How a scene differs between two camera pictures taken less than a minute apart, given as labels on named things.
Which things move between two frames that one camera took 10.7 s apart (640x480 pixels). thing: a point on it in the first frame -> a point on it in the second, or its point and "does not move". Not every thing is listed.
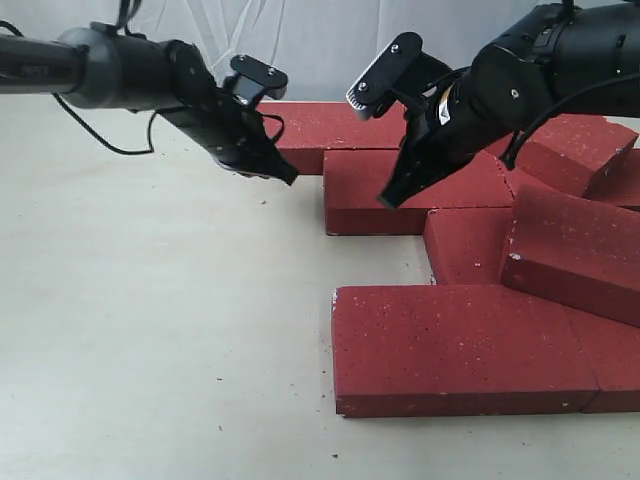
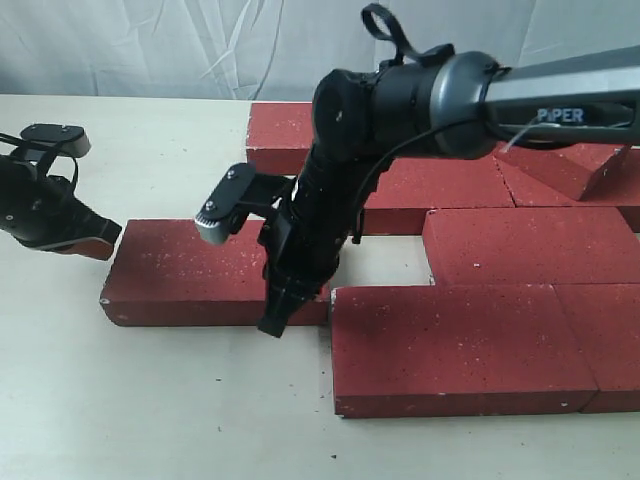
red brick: (455, 349) does not move
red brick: (576, 250) -> (162, 272)
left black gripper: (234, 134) -> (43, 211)
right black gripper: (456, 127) -> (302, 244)
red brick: (354, 181) does not move
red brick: (613, 352) does not move
